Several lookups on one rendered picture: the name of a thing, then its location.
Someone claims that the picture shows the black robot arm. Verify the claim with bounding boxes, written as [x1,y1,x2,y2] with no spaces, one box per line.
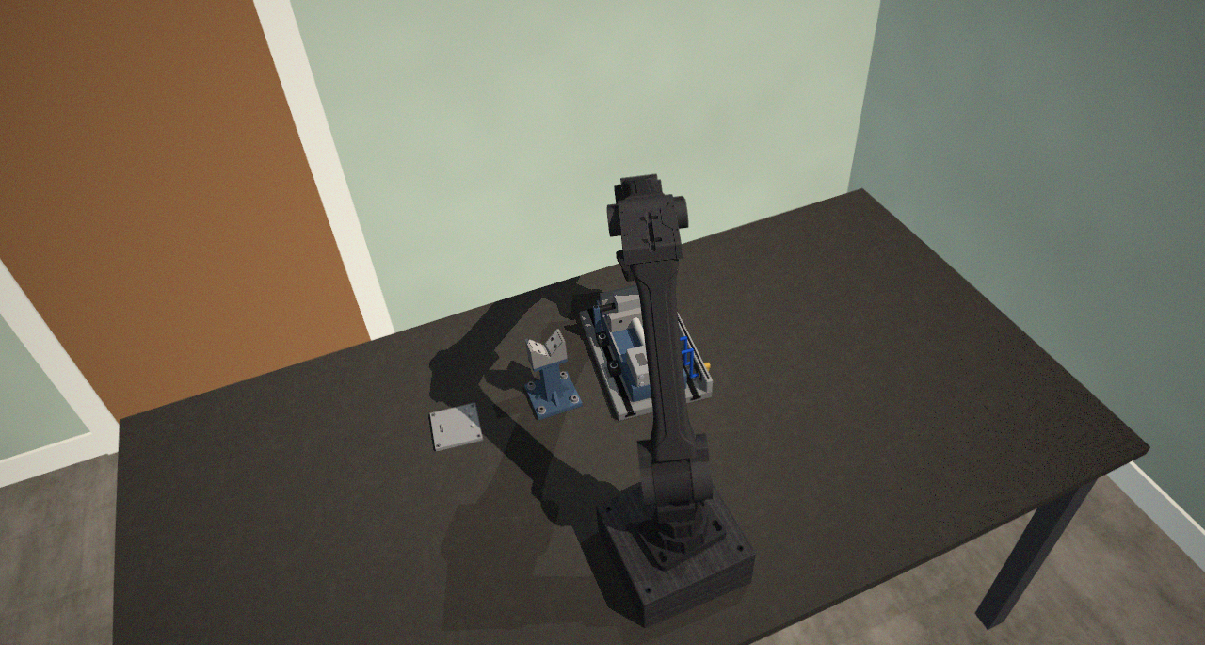
[606,174,725,571]

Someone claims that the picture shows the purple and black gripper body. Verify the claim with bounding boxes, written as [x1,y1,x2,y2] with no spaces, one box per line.
[616,250,635,282]

